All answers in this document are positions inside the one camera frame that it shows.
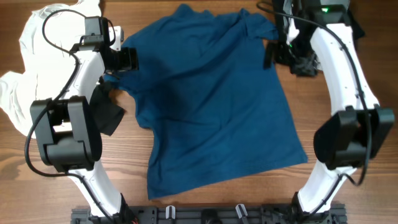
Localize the blue t-shirt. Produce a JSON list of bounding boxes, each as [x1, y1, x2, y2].
[[107, 4, 308, 199]]

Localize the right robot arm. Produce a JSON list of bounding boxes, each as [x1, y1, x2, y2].
[[257, 1, 395, 222]]

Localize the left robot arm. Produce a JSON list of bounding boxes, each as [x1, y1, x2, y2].
[[24, 16, 139, 223]]

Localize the black folded garment under jeans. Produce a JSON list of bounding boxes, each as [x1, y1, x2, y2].
[[271, 0, 366, 66]]

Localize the folded light blue jeans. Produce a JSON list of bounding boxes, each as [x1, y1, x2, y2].
[[290, 51, 318, 77]]

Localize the black garment under pile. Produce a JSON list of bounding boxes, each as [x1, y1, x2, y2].
[[89, 77, 124, 136]]

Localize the white shirt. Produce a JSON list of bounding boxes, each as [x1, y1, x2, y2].
[[1, 1, 101, 136]]

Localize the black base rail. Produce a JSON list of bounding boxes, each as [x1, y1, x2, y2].
[[70, 204, 348, 224]]

